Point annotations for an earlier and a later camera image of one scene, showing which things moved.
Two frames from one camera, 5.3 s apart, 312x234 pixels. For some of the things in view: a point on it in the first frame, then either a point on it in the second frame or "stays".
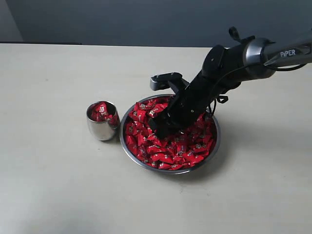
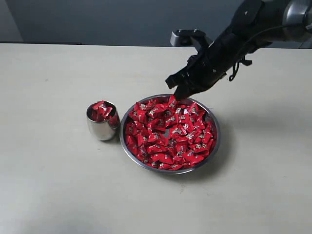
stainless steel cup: [103, 119] stays
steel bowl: [179, 152] stays
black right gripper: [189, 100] to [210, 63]
